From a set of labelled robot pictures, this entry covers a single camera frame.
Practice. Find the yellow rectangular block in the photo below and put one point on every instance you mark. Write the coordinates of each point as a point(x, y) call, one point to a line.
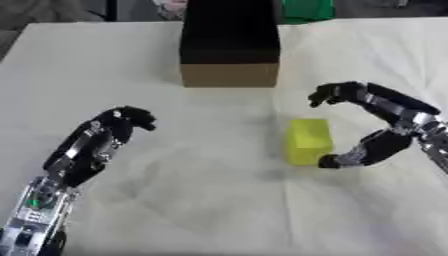
point(309, 141)

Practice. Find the tan cardboard box black inside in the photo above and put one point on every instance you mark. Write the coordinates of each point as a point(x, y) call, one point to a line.
point(229, 50)

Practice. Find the green box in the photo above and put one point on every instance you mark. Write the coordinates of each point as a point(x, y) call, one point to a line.
point(308, 10)

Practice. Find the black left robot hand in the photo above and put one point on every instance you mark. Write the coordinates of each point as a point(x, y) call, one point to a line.
point(93, 146)

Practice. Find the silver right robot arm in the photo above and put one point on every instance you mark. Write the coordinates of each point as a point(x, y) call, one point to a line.
point(434, 143)

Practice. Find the black pole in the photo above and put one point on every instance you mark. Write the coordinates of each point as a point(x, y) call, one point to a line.
point(111, 10)

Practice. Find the person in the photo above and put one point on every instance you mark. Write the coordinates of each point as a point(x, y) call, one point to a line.
point(171, 8)

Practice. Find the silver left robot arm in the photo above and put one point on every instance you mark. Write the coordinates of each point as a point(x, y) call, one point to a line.
point(36, 216)

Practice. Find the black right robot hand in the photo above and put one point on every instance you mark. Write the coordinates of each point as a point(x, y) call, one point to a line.
point(385, 110)

